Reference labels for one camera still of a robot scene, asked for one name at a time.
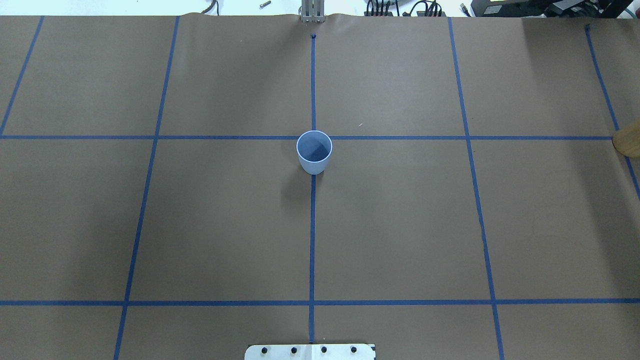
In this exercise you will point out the aluminium frame post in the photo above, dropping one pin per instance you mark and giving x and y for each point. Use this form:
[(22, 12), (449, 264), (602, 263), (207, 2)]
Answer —
[(312, 11)]

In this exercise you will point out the yellow-brown plastic cup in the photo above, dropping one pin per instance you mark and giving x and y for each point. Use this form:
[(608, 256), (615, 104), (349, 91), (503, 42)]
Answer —
[(626, 141)]

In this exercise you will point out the white mounting plate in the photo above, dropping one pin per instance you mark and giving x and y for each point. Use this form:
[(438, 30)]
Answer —
[(331, 351)]

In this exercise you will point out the light blue plastic cup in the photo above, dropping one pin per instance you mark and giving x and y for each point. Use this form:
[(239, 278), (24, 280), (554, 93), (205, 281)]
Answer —
[(314, 149)]

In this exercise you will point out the black power strip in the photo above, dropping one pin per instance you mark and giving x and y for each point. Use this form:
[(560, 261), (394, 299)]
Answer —
[(404, 8)]

